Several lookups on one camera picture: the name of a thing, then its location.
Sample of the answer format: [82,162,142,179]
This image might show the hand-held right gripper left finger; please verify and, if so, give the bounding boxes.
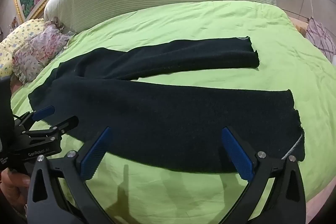
[26,126,126,224]

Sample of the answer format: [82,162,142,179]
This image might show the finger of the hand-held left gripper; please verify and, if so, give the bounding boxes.
[13,105,55,132]
[22,115,79,141]

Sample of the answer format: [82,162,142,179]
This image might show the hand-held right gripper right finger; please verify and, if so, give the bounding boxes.
[221,127,307,224]

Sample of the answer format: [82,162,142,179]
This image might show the black pants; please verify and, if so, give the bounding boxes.
[28,36,306,174]

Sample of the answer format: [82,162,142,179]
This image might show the person's left hand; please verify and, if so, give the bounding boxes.
[0,169,30,214]

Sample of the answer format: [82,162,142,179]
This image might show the pink floral pillow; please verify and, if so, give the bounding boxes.
[12,25,72,83]

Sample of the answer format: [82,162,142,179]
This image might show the yellow floral pillow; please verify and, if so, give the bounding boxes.
[0,18,45,77]

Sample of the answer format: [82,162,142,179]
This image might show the green bed sheet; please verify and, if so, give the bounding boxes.
[10,1,336,224]

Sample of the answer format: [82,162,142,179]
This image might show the plaid cloth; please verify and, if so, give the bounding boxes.
[306,17,336,57]

